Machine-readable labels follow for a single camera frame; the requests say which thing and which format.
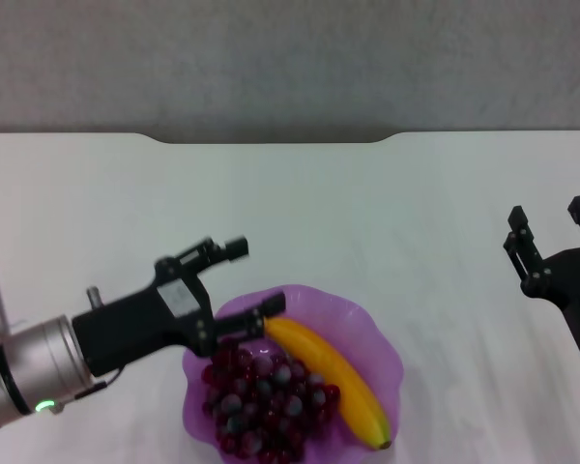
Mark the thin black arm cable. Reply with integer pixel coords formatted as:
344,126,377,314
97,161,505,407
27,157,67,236
74,366,125,400

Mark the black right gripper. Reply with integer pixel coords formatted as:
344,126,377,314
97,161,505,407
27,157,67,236
502,195,580,374

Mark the yellow banana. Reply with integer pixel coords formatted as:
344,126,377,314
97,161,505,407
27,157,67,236
263,316,393,450

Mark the purple wavy plastic bowl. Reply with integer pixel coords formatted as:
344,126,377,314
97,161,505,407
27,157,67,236
182,283,405,464

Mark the dark red grape bunch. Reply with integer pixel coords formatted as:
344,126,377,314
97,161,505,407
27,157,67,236
201,337,342,463

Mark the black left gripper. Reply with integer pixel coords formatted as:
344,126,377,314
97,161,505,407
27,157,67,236
71,235,288,379

